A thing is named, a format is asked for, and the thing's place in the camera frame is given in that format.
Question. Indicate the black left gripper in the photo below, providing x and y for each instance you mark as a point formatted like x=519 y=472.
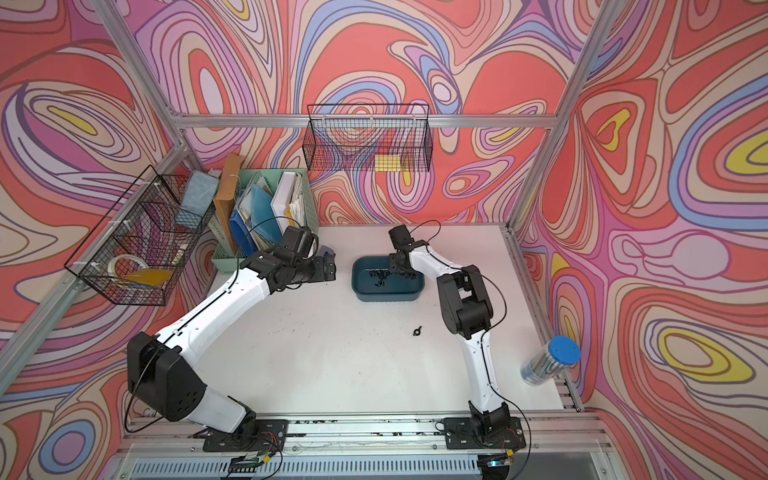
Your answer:
x=320 y=273

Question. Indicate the brown cardboard folder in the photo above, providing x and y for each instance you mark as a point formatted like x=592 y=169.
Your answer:
x=224 y=200

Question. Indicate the yellow card in basket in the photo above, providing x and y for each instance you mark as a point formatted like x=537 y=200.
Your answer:
x=149 y=277

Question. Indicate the black wire basket left wall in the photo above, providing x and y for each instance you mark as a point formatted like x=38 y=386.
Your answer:
x=145 y=221

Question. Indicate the black wire basket wall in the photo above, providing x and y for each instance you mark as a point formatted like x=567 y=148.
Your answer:
x=347 y=136
x=145 y=221

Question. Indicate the black wire basket back wall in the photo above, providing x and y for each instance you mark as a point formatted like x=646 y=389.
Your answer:
x=347 y=136

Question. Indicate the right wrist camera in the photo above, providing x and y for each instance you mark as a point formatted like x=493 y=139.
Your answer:
x=401 y=238

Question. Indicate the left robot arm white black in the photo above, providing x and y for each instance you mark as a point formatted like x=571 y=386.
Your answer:
x=161 y=366

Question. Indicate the blue folder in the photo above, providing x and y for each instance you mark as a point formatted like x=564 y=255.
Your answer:
x=252 y=222

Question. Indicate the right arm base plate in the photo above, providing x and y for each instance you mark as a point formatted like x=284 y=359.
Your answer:
x=460 y=434

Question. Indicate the grey blue hole punch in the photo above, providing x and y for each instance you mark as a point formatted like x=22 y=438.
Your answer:
x=325 y=251

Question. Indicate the dark teal storage box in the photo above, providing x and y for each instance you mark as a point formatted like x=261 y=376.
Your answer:
x=373 y=281

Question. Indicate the yellow sticky note pad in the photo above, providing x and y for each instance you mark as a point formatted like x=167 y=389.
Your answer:
x=387 y=163

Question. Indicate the white binder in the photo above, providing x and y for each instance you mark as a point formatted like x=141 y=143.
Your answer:
x=287 y=202

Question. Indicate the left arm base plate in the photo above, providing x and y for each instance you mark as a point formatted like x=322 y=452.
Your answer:
x=255 y=435

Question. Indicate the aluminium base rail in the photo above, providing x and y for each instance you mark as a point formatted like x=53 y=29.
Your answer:
x=559 y=445

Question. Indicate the white tape roll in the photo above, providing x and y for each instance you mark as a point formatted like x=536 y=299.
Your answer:
x=126 y=266

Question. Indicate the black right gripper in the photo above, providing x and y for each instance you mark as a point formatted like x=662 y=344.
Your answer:
x=393 y=265

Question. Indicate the green plastic file organizer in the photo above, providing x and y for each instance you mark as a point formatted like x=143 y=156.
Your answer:
x=268 y=179

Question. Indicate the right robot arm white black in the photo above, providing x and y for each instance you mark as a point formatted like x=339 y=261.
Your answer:
x=467 y=313

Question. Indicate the clear tube blue cap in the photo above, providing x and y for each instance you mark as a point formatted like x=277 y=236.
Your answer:
x=558 y=354

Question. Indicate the grey blue sponge pad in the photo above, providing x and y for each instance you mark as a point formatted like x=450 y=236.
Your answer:
x=199 y=193

